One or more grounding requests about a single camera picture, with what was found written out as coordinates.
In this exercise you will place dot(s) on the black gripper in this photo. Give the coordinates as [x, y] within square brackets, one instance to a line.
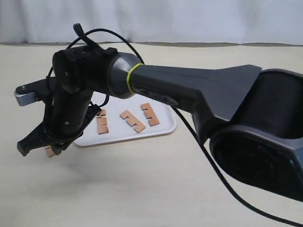
[63, 121]

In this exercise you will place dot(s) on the notched wooden piece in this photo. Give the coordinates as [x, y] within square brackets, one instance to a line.
[50, 153]
[102, 124]
[150, 114]
[137, 125]

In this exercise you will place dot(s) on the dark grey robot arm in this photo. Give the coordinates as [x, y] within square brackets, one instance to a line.
[253, 118]

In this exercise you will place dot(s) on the white rectangular plastic tray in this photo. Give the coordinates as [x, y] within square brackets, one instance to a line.
[119, 130]

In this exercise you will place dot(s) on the white cloth backdrop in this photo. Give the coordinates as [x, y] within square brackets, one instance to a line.
[164, 21]

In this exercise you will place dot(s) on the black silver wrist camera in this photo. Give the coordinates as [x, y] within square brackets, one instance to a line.
[34, 92]

